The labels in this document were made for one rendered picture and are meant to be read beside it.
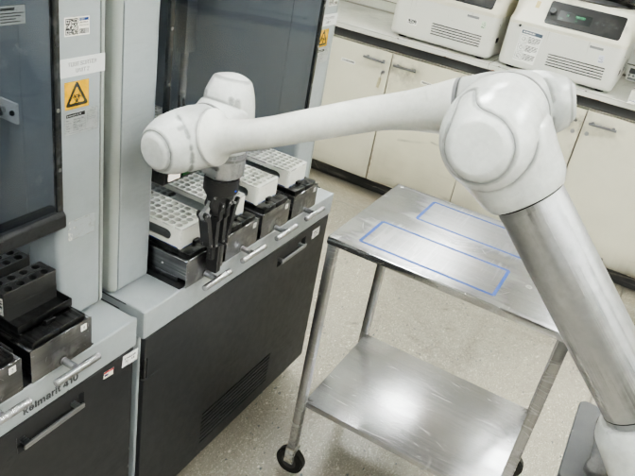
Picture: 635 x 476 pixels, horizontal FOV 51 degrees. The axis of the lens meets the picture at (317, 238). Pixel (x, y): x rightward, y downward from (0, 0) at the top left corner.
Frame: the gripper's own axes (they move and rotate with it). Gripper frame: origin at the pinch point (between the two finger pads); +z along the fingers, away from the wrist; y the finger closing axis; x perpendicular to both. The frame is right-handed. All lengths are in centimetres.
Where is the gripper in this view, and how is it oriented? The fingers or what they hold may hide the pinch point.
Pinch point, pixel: (214, 256)
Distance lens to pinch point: 149.9
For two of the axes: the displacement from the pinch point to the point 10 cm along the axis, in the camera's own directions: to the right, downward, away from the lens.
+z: -1.6, 8.6, 4.8
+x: 8.6, 3.6, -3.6
